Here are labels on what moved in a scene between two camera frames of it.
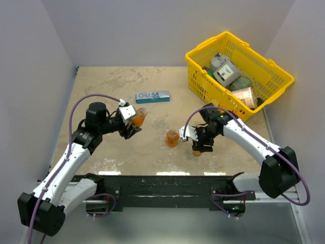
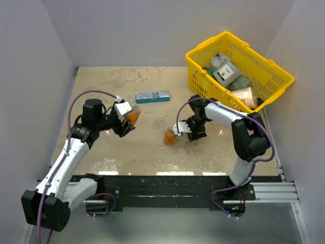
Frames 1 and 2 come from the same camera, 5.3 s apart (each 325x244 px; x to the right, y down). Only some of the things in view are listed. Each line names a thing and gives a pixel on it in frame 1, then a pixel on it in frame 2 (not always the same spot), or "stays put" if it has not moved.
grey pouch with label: [225, 71] stays put
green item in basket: [210, 72] stays put
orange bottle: [138, 120] → [133, 116]
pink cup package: [246, 94] stays put
